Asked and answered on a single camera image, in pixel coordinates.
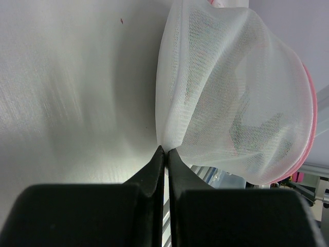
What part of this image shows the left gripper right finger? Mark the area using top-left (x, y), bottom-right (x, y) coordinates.
top-left (167, 150), bottom-right (326, 246)

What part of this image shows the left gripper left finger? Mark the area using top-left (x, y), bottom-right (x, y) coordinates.
top-left (1, 147), bottom-right (165, 246)

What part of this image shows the white mesh pink-zipper laundry bag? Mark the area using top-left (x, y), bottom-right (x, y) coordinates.
top-left (155, 1), bottom-right (317, 185)

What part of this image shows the aluminium mounting rail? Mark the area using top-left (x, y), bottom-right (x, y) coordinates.
top-left (191, 164), bottom-right (328, 208)

